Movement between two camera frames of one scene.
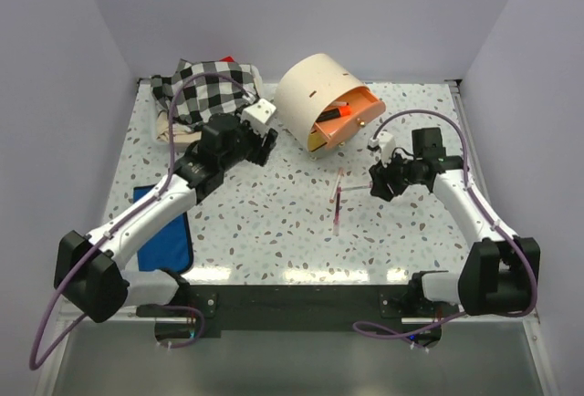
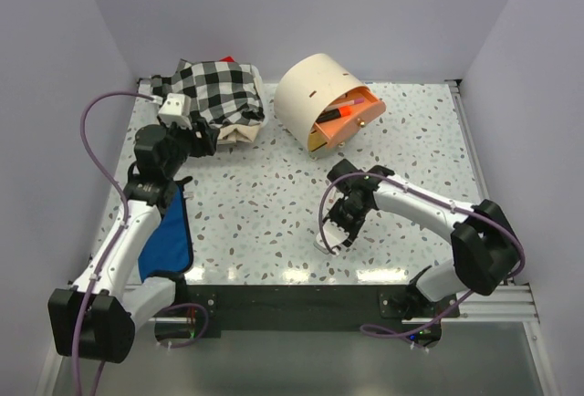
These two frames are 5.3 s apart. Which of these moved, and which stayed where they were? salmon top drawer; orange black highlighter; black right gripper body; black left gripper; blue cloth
Moved: black left gripper; black right gripper body
Stayed: orange black highlighter; salmon top drawer; blue cloth
